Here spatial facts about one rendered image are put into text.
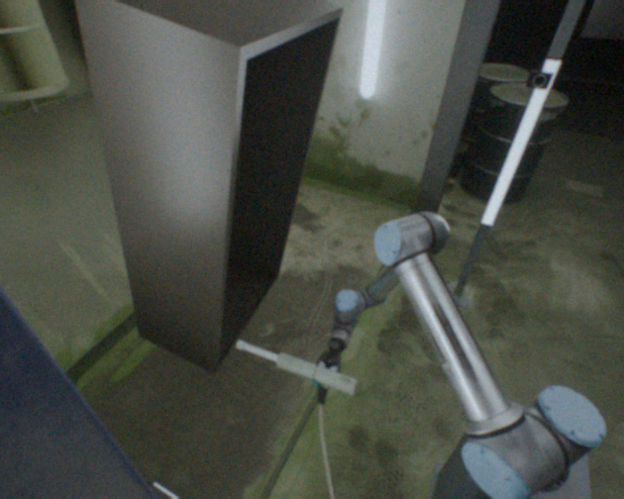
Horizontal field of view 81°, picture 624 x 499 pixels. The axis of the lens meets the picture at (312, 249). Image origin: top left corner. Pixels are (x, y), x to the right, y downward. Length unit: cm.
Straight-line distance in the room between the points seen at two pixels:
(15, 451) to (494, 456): 94
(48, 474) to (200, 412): 172
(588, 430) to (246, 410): 136
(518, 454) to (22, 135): 233
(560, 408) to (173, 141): 112
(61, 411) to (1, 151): 206
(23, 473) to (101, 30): 79
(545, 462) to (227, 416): 133
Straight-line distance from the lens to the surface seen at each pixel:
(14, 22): 191
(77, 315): 221
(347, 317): 157
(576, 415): 118
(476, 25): 278
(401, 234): 103
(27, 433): 26
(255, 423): 192
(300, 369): 144
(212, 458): 189
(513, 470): 105
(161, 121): 89
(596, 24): 758
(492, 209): 219
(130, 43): 88
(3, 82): 196
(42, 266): 218
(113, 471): 34
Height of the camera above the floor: 178
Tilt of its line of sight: 40 degrees down
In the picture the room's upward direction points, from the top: 2 degrees clockwise
